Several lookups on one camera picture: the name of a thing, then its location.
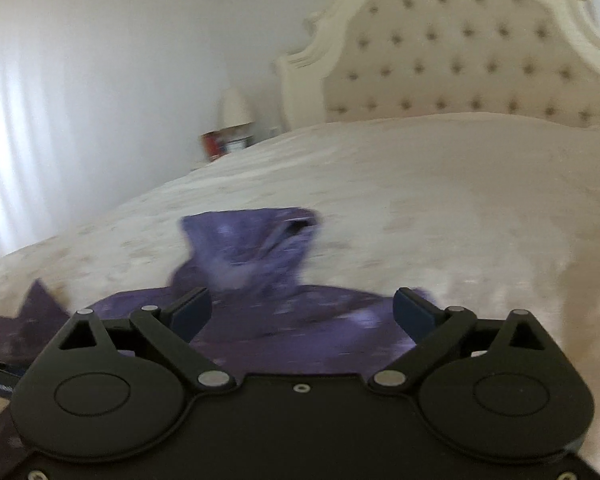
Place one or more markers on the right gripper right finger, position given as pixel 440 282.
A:
pixel 498 388

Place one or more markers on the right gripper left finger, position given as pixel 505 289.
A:
pixel 106 388

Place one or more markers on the purple patterned hooded jacket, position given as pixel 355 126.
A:
pixel 263 319

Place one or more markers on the cream bed comforter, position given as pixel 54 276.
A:
pixel 489 211

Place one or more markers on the red book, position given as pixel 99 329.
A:
pixel 213 145

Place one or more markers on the white table lamp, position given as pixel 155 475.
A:
pixel 236 111

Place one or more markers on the cream tufted headboard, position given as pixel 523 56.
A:
pixel 372 59

